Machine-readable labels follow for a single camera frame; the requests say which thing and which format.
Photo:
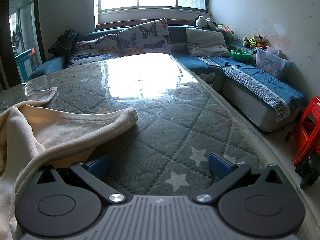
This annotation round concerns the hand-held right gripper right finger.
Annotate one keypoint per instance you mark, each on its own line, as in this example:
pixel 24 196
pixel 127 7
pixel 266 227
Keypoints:
pixel 220 167

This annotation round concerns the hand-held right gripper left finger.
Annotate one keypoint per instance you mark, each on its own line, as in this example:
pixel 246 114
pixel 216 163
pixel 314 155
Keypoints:
pixel 100 167

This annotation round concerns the cream fleece garment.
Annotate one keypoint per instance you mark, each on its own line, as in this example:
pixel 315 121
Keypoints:
pixel 45 120

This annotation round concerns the hanging dark clothes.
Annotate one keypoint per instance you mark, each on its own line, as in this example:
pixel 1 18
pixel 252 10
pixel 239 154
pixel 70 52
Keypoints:
pixel 16 36

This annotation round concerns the black stool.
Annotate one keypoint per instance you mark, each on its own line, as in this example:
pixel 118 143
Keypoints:
pixel 310 172

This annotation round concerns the red plastic stool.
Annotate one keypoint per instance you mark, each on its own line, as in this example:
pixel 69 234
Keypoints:
pixel 306 132

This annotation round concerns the blue patterned sofa cover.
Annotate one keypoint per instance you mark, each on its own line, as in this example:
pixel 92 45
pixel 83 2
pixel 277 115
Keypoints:
pixel 252 78

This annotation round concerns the blue corner sofa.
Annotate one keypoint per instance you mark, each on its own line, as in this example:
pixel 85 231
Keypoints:
pixel 197 63

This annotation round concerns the green bowl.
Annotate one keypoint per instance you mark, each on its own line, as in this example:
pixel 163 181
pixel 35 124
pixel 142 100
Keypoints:
pixel 240 55

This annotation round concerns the clear plastic storage box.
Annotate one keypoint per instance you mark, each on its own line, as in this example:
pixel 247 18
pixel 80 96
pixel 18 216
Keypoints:
pixel 271 62

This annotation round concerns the small butterfly print pillow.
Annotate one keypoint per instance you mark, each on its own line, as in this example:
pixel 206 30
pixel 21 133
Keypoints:
pixel 100 43

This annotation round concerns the grey pillow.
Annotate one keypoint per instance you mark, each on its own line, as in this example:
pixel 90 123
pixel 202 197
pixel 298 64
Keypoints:
pixel 207 42

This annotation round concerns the light blue cabinet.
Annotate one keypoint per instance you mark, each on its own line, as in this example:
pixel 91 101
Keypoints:
pixel 23 65

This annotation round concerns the green plush toy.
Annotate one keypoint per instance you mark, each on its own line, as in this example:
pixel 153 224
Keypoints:
pixel 250 42

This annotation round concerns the black bag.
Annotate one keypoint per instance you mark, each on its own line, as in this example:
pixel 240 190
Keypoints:
pixel 63 42

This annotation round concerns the large butterfly print pillow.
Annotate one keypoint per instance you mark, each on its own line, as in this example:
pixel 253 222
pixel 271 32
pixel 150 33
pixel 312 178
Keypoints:
pixel 145 37

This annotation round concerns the pink and green toy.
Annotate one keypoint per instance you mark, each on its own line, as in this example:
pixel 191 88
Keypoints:
pixel 226 28

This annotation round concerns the panda plush toy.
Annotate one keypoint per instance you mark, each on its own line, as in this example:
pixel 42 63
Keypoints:
pixel 205 22

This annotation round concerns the dark door frame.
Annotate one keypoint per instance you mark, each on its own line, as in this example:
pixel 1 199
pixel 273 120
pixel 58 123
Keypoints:
pixel 6 42

